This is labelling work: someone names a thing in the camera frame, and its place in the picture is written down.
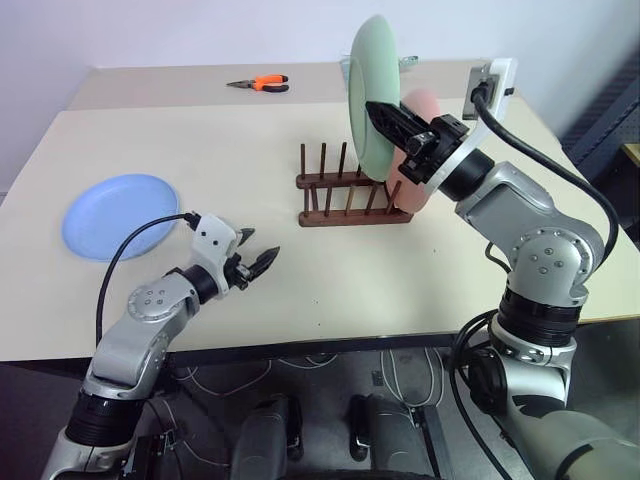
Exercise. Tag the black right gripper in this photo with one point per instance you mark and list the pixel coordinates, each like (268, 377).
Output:
(430, 155)

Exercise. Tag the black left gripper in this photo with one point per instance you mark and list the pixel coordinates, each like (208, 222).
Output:
(239, 274)

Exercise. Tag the green plate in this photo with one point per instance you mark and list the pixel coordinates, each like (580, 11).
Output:
(375, 60)

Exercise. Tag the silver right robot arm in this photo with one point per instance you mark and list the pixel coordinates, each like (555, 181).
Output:
(540, 240)

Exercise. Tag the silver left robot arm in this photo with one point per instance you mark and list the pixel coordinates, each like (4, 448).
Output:
(125, 345)

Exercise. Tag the wooden dish rack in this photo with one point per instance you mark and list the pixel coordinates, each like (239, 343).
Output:
(350, 218)

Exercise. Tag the pink plate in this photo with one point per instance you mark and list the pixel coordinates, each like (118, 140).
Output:
(417, 197)

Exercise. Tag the blue plate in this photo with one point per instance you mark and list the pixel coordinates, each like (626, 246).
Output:
(120, 215)

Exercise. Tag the dark rounded robot foot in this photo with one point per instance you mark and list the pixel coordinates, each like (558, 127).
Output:
(265, 440)
(380, 435)

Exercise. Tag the black perforated panel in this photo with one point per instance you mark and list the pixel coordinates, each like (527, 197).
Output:
(607, 115)

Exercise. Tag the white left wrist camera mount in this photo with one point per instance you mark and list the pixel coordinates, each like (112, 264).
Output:
(215, 240)

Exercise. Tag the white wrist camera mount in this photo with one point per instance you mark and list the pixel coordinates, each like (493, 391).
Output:
(502, 85)
(215, 240)

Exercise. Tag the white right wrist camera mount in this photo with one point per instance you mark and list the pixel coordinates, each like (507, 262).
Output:
(502, 85)

